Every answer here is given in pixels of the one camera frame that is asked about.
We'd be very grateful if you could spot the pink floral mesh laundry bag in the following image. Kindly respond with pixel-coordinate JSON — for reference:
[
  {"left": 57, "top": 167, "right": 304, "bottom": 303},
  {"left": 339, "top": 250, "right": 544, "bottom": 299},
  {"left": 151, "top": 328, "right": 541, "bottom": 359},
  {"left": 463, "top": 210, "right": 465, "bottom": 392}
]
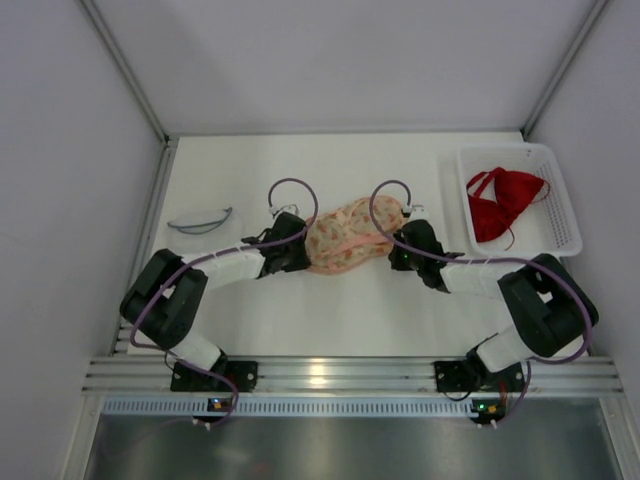
[{"left": 305, "top": 197, "right": 392, "bottom": 275}]

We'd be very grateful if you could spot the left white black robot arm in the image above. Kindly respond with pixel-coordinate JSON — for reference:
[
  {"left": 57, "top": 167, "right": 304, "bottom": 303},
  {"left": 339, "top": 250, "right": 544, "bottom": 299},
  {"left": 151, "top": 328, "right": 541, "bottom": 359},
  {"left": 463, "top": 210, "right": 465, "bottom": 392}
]
[{"left": 119, "top": 212, "right": 311, "bottom": 375}]

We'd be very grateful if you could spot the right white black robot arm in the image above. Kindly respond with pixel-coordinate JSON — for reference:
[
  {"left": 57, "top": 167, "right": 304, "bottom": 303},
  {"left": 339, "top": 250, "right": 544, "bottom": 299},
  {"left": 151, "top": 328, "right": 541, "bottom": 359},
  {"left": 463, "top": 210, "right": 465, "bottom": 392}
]
[{"left": 389, "top": 219, "right": 599, "bottom": 374}]

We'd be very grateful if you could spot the red bra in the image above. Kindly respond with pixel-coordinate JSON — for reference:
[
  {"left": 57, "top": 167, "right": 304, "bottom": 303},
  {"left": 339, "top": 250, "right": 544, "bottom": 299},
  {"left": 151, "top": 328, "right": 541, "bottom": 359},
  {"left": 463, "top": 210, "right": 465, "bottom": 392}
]
[{"left": 466, "top": 167, "right": 551, "bottom": 251}]

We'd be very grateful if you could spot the clear plastic dome insert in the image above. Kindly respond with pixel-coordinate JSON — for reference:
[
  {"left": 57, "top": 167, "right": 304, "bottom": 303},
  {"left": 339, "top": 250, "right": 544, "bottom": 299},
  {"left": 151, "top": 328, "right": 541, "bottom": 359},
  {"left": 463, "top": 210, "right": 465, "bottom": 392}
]
[{"left": 167, "top": 206, "right": 243, "bottom": 254}]

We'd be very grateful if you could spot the white plastic basket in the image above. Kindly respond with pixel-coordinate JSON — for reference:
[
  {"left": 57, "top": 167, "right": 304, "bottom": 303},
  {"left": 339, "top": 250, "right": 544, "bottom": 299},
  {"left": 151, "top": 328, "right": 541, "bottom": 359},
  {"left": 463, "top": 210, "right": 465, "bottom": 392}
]
[{"left": 456, "top": 142, "right": 583, "bottom": 259}]

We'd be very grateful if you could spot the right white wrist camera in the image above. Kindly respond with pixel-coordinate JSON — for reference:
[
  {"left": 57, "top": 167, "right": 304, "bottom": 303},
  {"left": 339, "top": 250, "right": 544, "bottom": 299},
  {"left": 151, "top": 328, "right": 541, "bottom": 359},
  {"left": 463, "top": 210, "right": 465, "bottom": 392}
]
[{"left": 401, "top": 204, "right": 430, "bottom": 222}]

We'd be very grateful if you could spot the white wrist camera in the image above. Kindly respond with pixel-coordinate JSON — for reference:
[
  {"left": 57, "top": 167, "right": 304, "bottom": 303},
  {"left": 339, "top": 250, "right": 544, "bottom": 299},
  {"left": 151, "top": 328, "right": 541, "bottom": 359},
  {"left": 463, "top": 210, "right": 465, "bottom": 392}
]
[
  {"left": 269, "top": 203, "right": 300, "bottom": 218},
  {"left": 401, "top": 204, "right": 430, "bottom": 222}
]

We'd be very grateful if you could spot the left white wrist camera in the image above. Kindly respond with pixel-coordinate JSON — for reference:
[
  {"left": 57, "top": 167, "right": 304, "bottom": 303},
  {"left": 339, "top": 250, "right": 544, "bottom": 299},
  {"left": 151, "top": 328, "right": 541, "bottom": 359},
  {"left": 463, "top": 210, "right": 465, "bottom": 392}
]
[{"left": 269, "top": 203, "right": 300, "bottom": 218}]

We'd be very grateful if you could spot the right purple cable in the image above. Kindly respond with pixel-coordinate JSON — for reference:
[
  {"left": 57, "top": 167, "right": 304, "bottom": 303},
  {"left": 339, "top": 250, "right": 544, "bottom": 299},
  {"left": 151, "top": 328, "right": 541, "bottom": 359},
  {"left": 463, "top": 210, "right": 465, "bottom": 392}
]
[{"left": 369, "top": 180, "right": 596, "bottom": 426}]

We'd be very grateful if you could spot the purple cable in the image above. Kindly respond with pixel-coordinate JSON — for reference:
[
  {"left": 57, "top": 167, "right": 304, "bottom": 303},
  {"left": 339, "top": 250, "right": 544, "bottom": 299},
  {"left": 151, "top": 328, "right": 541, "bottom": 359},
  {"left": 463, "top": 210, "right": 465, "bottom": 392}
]
[
  {"left": 130, "top": 177, "right": 321, "bottom": 426},
  {"left": 369, "top": 180, "right": 596, "bottom": 426}
]

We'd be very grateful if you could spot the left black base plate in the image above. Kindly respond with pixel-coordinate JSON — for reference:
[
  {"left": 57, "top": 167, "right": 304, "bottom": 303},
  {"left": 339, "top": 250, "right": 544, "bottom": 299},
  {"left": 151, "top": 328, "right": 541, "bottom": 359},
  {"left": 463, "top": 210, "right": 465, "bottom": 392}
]
[{"left": 170, "top": 360, "right": 258, "bottom": 393}]

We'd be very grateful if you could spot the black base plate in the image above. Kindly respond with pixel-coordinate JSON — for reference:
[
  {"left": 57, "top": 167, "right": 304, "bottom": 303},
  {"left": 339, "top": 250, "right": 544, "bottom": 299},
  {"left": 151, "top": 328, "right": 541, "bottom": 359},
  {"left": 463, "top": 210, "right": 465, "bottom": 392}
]
[
  {"left": 170, "top": 360, "right": 258, "bottom": 393},
  {"left": 433, "top": 359, "right": 526, "bottom": 394}
]

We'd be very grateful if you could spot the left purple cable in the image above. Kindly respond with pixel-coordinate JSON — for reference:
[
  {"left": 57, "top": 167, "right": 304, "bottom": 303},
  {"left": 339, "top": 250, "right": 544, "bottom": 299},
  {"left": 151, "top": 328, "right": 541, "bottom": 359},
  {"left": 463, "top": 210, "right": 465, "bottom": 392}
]
[{"left": 130, "top": 177, "right": 321, "bottom": 426}]

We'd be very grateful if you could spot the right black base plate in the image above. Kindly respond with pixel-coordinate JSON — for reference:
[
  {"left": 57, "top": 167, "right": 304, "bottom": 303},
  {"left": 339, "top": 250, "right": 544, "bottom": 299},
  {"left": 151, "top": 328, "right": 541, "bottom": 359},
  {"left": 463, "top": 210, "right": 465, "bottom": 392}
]
[{"left": 433, "top": 359, "right": 526, "bottom": 394}]

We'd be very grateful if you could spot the aluminium mounting rail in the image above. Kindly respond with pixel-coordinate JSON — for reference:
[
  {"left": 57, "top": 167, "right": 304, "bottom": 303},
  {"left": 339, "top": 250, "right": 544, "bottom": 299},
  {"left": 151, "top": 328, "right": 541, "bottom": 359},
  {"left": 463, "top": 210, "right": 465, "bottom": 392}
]
[{"left": 81, "top": 356, "right": 624, "bottom": 398}]

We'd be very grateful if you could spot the grey slotted cable duct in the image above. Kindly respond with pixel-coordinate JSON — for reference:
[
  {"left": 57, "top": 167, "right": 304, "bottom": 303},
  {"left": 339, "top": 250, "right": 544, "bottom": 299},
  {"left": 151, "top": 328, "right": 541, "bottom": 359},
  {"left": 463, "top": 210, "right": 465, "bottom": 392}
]
[{"left": 102, "top": 396, "right": 501, "bottom": 418}]

